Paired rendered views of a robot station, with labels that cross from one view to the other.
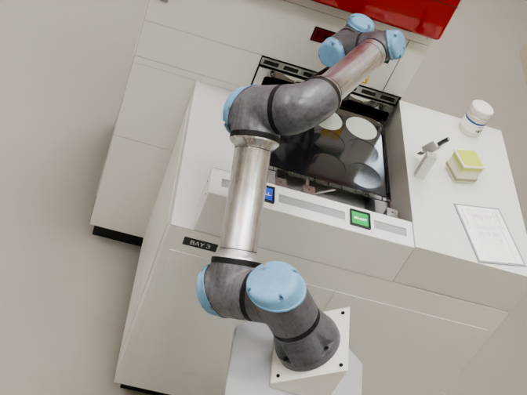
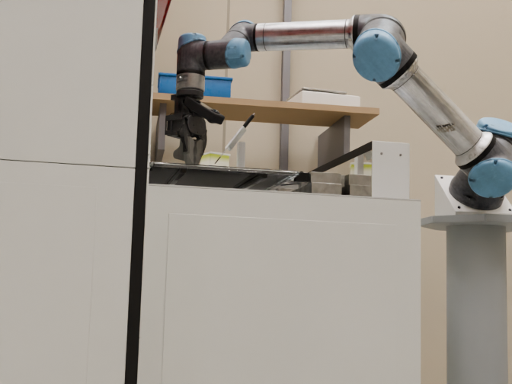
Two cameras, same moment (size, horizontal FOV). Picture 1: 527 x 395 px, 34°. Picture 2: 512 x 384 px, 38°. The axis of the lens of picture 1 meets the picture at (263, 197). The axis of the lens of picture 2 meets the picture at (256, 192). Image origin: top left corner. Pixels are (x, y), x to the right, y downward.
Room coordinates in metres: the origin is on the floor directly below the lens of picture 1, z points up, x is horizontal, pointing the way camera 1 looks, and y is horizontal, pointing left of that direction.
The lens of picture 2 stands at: (1.89, 1.87, 0.61)
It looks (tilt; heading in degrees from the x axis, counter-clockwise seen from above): 7 degrees up; 271
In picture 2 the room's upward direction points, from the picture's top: 2 degrees clockwise
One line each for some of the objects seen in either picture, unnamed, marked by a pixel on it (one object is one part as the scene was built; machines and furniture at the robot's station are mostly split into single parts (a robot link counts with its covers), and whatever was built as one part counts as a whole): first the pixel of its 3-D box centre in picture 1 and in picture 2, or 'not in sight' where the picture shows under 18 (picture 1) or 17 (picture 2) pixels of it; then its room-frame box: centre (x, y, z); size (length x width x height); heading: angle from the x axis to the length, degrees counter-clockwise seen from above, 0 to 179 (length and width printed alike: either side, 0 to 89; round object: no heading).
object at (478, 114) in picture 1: (475, 118); not in sight; (2.31, -0.49, 1.01); 0.07 x 0.07 x 0.10
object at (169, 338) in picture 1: (296, 280); (239, 364); (1.96, -0.21, 0.41); 0.96 x 0.64 x 0.82; 104
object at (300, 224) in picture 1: (304, 226); (350, 186); (1.67, -0.13, 0.89); 0.55 x 0.09 x 0.14; 104
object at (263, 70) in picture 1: (322, 97); not in sight; (2.24, -0.04, 0.89); 0.44 x 0.02 x 0.10; 104
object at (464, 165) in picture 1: (464, 166); (214, 164); (2.06, -0.49, 1.00); 0.07 x 0.07 x 0.07; 32
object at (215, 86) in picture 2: not in sight; (193, 92); (2.27, -1.67, 1.55); 0.35 x 0.24 x 0.11; 10
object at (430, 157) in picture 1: (428, 155); (235, 148); (1.99, -0.37, 1.03); 0.06 x 0.04 x 0.13; 14
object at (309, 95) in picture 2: not in sight; (321, 104); (1.64, -1.78, 1.53); 0.33 x 0.32 x 0.08; 10
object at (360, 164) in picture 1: (328, 141); (212, 178); (2.04, -0.10, 0.90); 0.34 x 0.34 x 0.01; 14
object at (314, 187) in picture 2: not in sight; (305, 196); (1.79, -0.18, 0.87); 0.36 x 0.08 x 0.03; 104
